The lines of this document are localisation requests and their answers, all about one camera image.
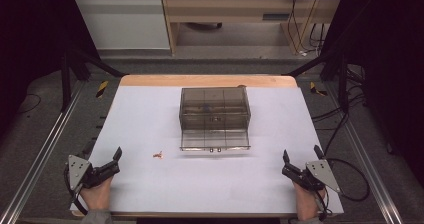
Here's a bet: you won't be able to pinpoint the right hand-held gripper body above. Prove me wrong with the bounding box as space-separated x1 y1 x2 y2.
281 159 342 195

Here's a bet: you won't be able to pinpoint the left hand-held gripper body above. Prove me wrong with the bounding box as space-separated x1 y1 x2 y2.
67 154 122 193

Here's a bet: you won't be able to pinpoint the person's left hand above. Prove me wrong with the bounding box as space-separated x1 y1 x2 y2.
80 176 115 212

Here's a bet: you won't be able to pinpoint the person's right hand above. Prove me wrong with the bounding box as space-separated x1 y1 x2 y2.
292 180 327 221

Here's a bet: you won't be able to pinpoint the white table sheet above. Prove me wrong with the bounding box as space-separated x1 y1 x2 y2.
69 85 345 216

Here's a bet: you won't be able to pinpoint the yellow black tape strip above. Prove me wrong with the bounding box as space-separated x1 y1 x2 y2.
309 81 328 97
95 80 110 99

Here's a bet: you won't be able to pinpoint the clear grey drawer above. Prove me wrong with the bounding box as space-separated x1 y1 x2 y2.
179 127 252 152

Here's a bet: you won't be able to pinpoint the clear grey drawer box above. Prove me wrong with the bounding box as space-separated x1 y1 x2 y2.
178 85 252 152

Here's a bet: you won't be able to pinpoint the black curtain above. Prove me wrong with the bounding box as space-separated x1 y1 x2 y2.
0 0 102 137
320 0 424 187

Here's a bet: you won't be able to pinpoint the white cabinet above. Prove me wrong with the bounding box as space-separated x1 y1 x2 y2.
68 0 171 51

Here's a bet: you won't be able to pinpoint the light wooden desk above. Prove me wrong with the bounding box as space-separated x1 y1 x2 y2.
158 0 347 56

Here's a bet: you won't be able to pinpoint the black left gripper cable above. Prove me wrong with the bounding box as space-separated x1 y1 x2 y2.
62 168 90 216

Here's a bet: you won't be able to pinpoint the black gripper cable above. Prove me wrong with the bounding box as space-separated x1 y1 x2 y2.
314 157 371 222
62 168 90 216

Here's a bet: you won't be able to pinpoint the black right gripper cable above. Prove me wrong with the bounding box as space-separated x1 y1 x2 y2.
314 157 371 222

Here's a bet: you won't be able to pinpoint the aluminium rail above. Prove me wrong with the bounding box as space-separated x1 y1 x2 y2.
0 79 87 224
323 82 405 224

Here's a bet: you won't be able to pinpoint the black floor cables bundle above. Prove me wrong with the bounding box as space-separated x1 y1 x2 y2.
310 63 368 156

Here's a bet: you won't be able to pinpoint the black frame strut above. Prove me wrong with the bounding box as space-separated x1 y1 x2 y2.
60 46 126 112
285 49 350 114

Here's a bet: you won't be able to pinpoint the thin black floor cable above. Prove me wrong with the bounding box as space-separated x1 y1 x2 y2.
15 93 43 116

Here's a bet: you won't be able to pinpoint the black hanging desk cables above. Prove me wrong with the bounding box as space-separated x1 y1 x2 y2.
308 23 327 57

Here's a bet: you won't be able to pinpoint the yellow cable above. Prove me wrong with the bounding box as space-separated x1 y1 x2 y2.
288 0 326 54

